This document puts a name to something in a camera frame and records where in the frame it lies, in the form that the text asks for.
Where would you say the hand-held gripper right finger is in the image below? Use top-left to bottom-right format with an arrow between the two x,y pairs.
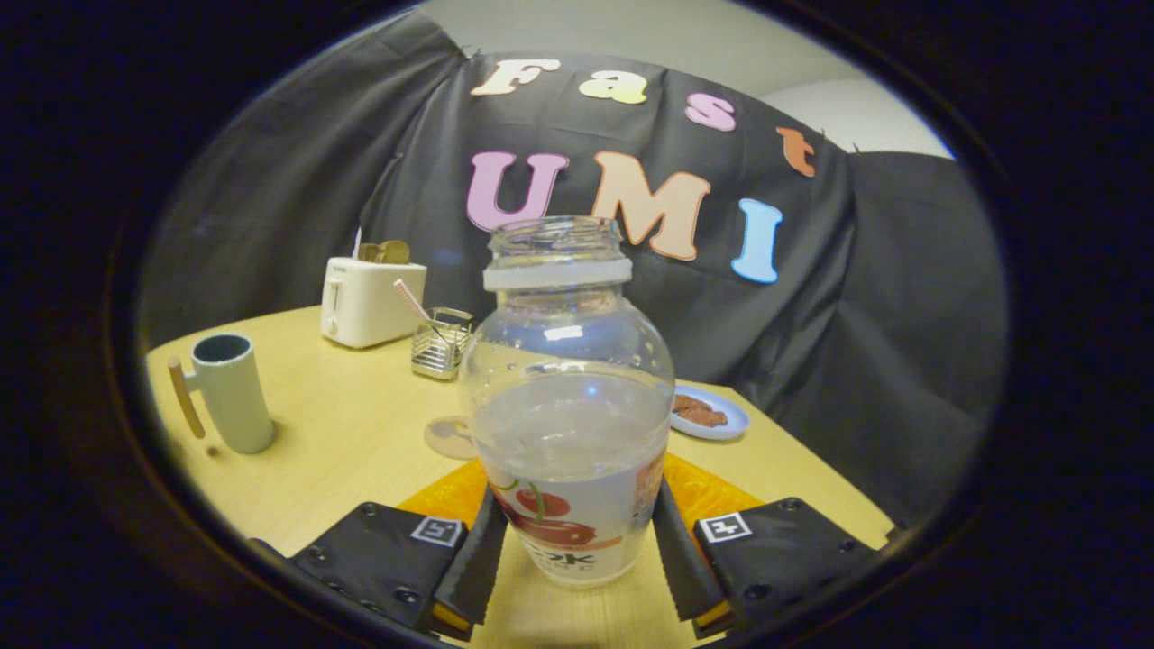
651,453 -> 889,641

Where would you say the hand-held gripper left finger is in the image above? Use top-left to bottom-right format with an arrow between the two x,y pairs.
287,458 -> 510,643

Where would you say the round beige coaster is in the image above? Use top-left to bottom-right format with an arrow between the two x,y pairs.
424,416 -> 479,462

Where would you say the pale cup with wooden handle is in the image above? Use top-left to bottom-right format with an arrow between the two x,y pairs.
168,333 -> 277,455

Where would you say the clear juice bottle cherry label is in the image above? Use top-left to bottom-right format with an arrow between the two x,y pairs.
458,216 -> 676,589

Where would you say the wooden table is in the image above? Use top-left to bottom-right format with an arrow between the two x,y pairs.
144,305 -> 895,649

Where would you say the blue plate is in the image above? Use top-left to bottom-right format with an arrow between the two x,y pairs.
669,385 -> 751,442

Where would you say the black backdrop cloth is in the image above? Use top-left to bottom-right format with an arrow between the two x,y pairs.
135,9 -> 1011,528

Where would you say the white toaster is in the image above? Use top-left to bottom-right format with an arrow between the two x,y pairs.
320,257 -> 428,350

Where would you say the wire straw holder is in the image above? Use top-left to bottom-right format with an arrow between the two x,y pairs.
411,307 -> 474,381

